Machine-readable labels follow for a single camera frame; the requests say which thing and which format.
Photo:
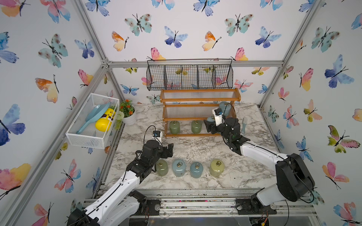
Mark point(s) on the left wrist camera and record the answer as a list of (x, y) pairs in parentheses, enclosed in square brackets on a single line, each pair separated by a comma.
[(157, 135)]

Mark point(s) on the potted flower plant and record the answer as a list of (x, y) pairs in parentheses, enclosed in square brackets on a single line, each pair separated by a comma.
[(126, 114)]

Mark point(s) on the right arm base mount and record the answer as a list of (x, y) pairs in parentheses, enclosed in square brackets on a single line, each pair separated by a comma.
[(251, 206)]

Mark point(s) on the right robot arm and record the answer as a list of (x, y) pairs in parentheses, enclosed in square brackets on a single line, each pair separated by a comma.
[(293, 177)]

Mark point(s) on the teal dustpan scoop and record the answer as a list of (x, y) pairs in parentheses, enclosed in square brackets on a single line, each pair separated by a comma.
[(94, 115)]

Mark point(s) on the green canister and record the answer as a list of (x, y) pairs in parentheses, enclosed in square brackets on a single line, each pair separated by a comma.
[(162, 168), (174, 127), (196, 126)]

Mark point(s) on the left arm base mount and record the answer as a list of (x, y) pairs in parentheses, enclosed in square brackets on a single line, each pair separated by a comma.
[(147, 206)]

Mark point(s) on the white wire basket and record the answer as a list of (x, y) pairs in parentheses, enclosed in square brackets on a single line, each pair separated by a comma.
[(90, 137)]

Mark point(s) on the yellow toy bottle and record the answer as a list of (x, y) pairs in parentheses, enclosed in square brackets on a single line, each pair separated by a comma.
[(104, 123)]

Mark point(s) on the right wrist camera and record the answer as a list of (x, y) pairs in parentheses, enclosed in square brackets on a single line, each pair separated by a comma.
[(218, 116)]

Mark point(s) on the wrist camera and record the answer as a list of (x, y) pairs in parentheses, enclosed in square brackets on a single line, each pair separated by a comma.
[(157, 135), (218, 116)]

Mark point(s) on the yellow tea canister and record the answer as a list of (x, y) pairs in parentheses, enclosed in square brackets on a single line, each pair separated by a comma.
[(216, 168)]

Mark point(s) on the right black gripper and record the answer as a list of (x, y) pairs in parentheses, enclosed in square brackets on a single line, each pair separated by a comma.
[(209, 125)]

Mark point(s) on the light blue brush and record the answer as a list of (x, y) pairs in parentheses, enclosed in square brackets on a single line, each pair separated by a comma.
[(244, 125)]

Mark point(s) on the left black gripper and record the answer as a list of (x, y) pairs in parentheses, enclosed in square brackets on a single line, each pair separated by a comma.
[(164, 154)]

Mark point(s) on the black wire basket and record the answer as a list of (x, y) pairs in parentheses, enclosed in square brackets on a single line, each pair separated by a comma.
[(185, 74)]

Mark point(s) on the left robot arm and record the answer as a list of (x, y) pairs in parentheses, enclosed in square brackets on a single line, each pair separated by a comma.
[(122, 200)]

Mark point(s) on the wooden three-tier shelf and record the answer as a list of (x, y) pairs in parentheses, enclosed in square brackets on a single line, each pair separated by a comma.
[(186, 106)]

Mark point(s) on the light blue canister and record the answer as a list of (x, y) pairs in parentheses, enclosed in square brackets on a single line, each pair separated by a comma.
[(179, 167)]

